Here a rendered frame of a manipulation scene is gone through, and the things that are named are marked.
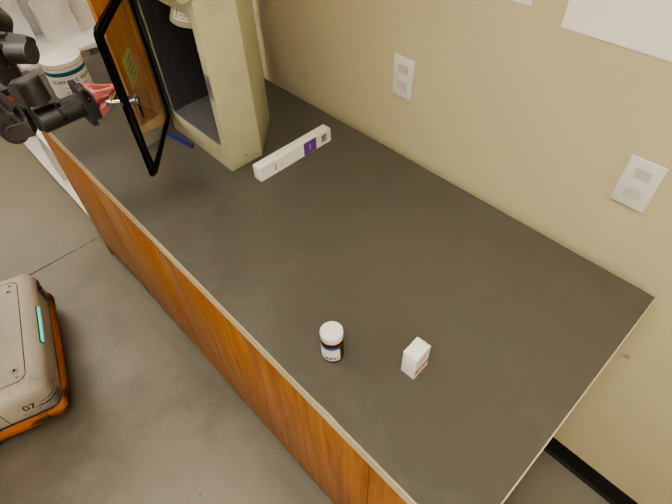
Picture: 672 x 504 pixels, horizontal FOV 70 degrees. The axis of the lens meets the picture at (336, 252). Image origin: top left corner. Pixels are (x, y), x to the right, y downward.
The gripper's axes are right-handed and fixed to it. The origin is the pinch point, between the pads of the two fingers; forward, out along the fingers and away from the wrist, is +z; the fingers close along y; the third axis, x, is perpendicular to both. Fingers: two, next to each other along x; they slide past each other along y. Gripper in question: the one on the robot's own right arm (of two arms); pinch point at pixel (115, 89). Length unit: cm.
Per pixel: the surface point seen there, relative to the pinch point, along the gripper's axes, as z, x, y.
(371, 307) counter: 10, -80, -26
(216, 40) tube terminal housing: 21.0, -18.6, 11.1
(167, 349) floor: -18, 11, -120
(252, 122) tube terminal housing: 26.5, -18.7, -14.0
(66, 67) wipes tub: 3, 50, -13
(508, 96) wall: 59, -76, 3
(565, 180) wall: 59, -95, -11
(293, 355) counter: -10, -77, -26
